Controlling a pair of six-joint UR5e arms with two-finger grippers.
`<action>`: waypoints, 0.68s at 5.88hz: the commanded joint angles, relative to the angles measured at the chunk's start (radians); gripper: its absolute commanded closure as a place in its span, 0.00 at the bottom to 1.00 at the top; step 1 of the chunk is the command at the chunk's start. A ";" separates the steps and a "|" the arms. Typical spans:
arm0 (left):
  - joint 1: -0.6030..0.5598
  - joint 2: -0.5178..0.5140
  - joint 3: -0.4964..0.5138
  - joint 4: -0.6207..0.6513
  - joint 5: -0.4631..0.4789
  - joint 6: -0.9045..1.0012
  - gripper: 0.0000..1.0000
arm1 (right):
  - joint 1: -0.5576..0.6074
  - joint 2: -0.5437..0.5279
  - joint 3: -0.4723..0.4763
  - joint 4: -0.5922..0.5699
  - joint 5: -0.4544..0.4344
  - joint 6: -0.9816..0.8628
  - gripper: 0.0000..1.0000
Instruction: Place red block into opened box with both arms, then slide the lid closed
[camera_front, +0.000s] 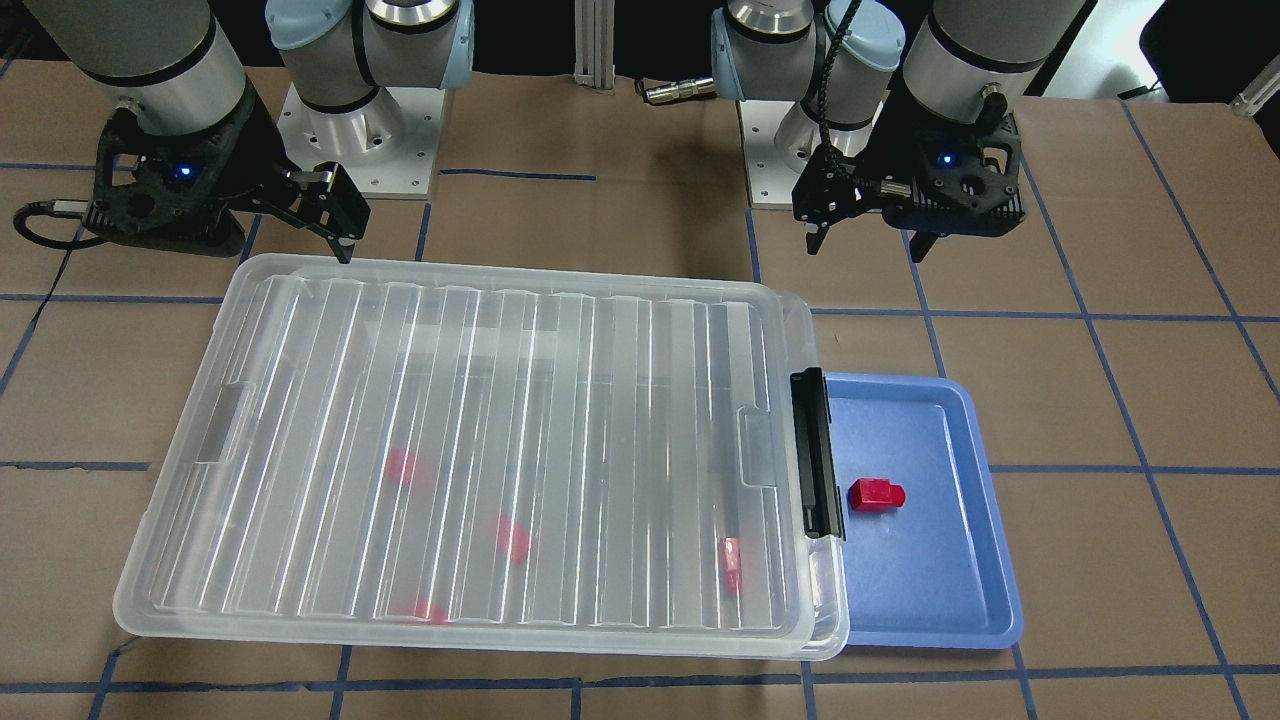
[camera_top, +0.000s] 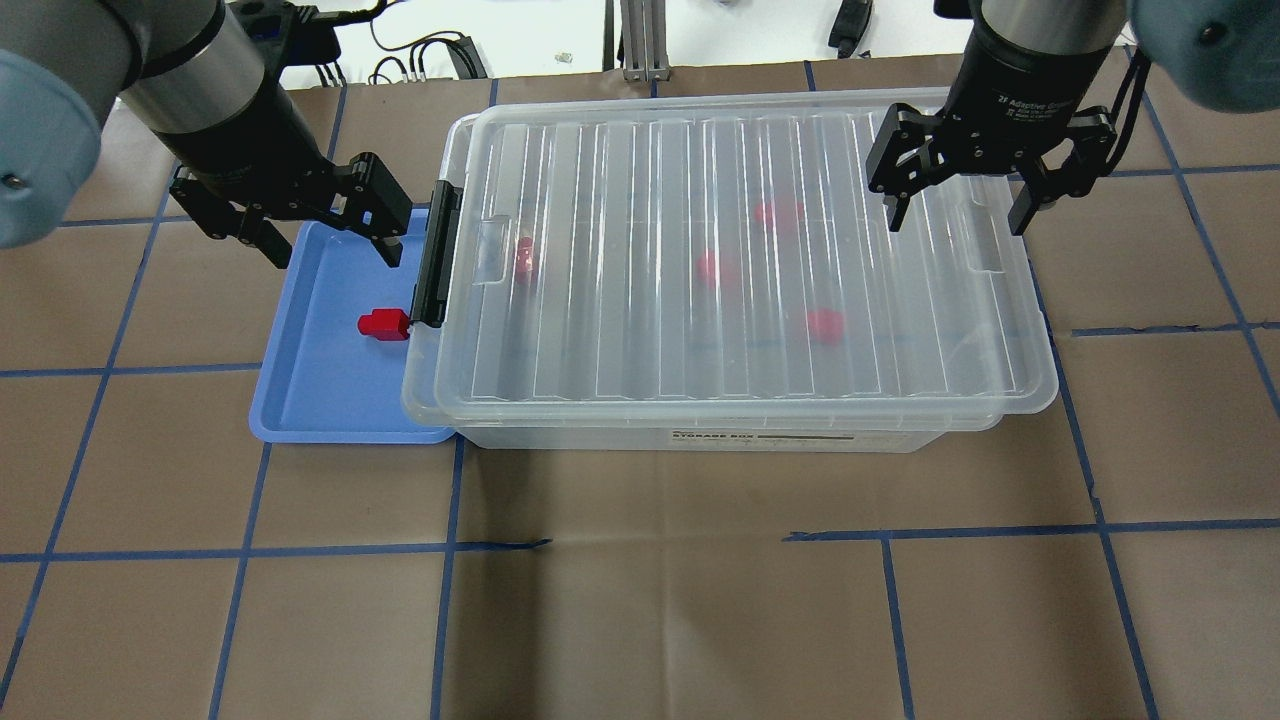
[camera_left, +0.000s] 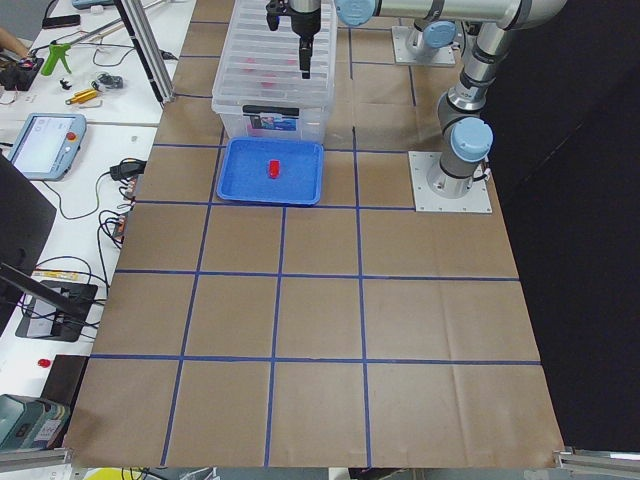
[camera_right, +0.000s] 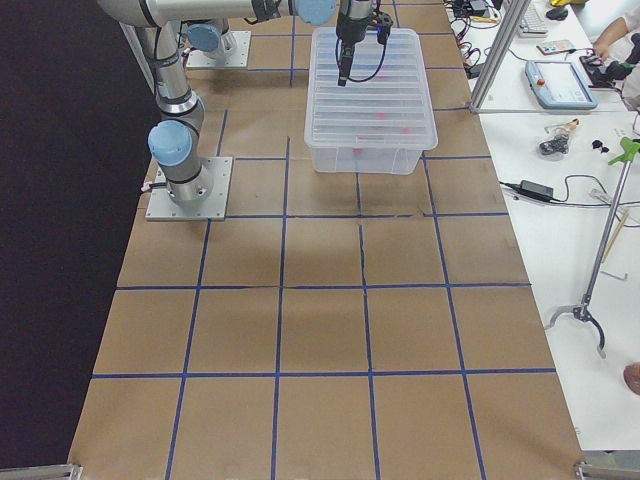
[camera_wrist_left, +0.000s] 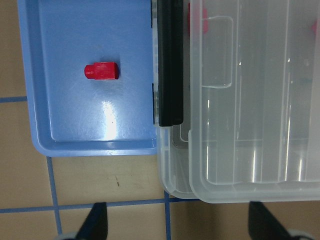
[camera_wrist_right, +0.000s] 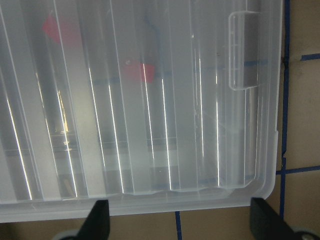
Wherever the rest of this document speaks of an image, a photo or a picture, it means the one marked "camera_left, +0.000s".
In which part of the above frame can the black smartphone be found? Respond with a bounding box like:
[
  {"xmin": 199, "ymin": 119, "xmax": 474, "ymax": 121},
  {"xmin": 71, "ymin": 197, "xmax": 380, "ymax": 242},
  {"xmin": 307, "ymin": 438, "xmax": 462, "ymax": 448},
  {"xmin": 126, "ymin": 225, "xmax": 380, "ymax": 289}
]
[{"xmin": 41, "ymin": 14, "xmax": 81, "ymax": 30}]

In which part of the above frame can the aluminium frame post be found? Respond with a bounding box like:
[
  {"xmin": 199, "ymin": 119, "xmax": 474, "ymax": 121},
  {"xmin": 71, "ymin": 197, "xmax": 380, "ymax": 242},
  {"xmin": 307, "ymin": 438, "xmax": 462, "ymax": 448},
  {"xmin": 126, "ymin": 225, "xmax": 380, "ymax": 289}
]
[{"xmin": 114, "ymin": 0, "xmax": 174, "ymax": 105}]

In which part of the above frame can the black box latch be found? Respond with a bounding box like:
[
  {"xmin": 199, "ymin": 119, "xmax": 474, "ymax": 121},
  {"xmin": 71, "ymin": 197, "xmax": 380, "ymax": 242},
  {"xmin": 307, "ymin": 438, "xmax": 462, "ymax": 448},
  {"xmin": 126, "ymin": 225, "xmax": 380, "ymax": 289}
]
[{"xmin": 242, "ymin": 105, "xmax": 300, "ymax": 118}]

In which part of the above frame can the black power adapter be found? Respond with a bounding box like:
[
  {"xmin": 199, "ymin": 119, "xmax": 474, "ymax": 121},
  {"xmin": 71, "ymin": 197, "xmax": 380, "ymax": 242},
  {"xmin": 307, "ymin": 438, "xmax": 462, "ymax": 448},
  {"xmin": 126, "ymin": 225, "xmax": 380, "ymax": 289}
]
[{"xmin": 109, "ymin": 159, "xmax": 147, "ymax": 181}]

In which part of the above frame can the green glue gun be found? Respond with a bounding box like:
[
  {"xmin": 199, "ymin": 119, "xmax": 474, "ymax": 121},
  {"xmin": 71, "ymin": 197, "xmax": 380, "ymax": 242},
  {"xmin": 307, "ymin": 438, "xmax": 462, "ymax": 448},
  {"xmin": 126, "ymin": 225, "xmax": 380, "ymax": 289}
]
[{"xmin": 40, "ymin": 42, "xmax": 72, "ymax": 76}]

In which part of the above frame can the robot teach pendant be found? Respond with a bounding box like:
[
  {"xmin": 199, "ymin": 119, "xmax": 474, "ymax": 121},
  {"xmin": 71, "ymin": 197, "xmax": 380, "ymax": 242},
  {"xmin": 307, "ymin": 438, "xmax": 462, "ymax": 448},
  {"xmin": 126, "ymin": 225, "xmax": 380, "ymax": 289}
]
[{"xmin": 8, "ymin": 113, "xmax": 87, "ymax": 181}]

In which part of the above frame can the yellow screwdriver handle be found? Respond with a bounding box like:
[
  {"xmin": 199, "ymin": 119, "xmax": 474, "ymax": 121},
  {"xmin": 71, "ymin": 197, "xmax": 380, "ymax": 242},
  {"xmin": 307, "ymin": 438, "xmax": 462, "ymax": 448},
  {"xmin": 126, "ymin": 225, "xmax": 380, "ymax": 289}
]
[{"xmin": 65, "ymin": 88, "xmax": 99, "ymax": 105}]

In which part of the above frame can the blue plastic tray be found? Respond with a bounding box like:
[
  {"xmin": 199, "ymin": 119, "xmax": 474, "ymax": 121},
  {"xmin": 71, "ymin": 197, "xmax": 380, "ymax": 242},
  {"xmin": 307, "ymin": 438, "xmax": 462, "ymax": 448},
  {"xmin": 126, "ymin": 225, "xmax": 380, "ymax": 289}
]
[{"xmin": 217, "ymin": 137, "xmax": 324, "ymax": 206}]

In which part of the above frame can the clear plastic storage box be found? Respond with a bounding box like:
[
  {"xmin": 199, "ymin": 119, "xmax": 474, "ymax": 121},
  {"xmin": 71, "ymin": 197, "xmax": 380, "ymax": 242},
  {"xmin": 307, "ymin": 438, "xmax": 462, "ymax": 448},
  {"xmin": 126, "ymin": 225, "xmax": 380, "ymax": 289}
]
[{"xmin": 211, "ymin": 0, "xmax": 337, "ymax": 142}]

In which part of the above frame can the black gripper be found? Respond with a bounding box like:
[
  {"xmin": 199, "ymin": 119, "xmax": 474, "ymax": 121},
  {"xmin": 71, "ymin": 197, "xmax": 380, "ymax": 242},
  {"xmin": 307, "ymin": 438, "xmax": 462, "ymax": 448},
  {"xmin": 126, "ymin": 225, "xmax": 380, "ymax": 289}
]
[{"xmin": 266, "ymin": 0, "xmax": 320, "ymax": 79}]

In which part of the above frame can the black monitor stand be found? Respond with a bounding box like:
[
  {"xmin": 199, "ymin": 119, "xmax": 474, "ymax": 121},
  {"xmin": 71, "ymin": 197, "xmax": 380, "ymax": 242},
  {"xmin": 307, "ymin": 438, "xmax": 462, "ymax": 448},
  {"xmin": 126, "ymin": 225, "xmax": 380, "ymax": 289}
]
[{"xmin": 1, "ymin": 263, "xmax": 98, "ymax": 342}]

